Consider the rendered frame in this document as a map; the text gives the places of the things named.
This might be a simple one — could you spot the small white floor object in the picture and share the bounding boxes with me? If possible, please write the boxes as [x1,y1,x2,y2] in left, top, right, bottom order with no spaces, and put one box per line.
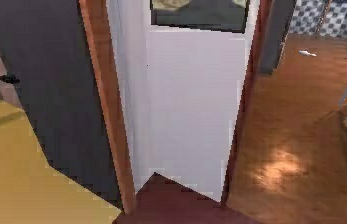
[298,49,318,58]

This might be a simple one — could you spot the black door handle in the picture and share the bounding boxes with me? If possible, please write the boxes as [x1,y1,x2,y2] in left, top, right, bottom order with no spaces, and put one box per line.
[0,73,21,85]

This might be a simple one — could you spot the black framed wall picture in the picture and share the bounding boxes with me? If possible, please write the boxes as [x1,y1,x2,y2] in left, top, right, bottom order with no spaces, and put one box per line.
[149,0,251,34]

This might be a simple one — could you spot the dark grey room door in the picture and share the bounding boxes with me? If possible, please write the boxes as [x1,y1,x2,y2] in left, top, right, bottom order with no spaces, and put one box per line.
[258,0,298,76]
[0,0,123,210]

